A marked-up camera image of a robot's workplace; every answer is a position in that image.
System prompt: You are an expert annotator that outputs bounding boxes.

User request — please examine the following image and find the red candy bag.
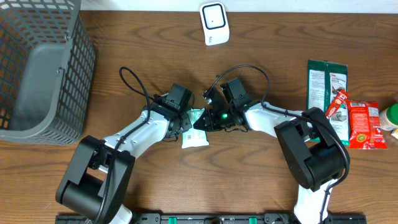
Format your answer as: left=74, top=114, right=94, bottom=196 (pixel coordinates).
left=347, top=100, right=387, bottom=149

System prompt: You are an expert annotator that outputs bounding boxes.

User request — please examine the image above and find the white barcode scanner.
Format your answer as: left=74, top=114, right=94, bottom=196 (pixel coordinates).
left=200, top=2, right=230, bottom=46

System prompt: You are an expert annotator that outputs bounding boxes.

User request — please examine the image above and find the green lid white jar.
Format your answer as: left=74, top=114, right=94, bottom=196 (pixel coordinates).
left=379, top=103, right=398, bottom=131

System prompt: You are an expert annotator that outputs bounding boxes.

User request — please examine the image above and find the mint green wipes pack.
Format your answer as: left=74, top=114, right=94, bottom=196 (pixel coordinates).
left=182, top=108, right=209, bottom=149

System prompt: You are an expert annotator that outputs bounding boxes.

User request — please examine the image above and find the white green 3M package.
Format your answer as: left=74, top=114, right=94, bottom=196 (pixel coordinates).
left=307, top=60, right=349, bottom=146

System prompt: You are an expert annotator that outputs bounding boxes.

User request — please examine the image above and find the grey plastic mesh basket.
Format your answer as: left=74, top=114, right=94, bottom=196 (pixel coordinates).
left=1, top=0, right=96, bottom=145

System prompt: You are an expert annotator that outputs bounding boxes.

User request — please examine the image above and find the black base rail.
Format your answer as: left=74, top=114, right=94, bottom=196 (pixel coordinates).
left=55, top=213, right=367, bottom=224

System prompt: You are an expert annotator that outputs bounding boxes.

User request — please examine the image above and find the red tube package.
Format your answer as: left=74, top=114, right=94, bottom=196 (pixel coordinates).
left=325, top=89, right=349, bottom=119

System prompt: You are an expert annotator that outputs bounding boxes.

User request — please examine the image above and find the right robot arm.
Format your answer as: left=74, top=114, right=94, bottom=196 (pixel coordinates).
left=193, top=101, right=350, bottom=223

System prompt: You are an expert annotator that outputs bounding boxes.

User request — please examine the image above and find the small orange white box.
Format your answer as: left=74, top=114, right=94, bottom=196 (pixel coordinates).
left=391, top=129, right=398, bottom=139

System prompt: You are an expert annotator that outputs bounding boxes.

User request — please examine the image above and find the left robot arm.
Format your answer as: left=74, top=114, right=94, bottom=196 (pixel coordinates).
left=55, top=104, right=192, bottom=223

